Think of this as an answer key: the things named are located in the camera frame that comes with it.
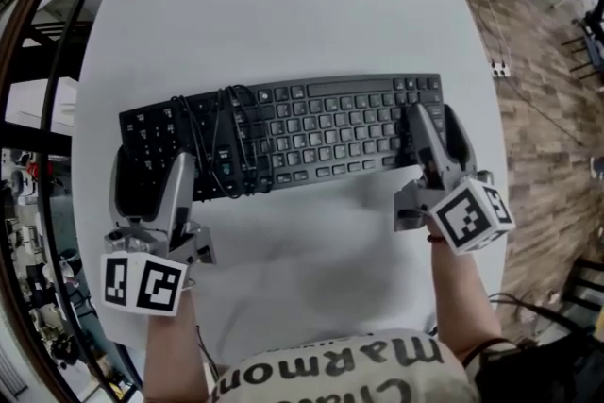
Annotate black metal stand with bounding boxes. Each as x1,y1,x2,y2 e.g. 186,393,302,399
561,0,604,84

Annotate black bag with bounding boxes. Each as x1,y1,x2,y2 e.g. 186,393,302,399
464,334,604,403

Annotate black chair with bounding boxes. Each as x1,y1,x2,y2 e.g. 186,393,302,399
563,257,604,312

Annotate person's right forearm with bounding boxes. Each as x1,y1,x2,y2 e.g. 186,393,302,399
427,235,504,358

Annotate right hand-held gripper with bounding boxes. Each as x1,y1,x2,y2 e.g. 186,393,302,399
394,103,516,256

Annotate person's left forearm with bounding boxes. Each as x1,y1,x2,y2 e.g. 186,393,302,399
143,282,211,403

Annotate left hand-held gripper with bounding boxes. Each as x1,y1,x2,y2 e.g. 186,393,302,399
99,144,218,316

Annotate black keyboard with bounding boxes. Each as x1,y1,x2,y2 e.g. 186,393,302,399
118,73,445,203

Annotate white table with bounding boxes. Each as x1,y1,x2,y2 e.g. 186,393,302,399
70,0,509,369

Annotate black keyboard cable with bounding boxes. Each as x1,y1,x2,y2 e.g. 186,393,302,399
171,83,276,204

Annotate white printed shirt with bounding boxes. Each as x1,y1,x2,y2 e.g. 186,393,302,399
210,327,478,403

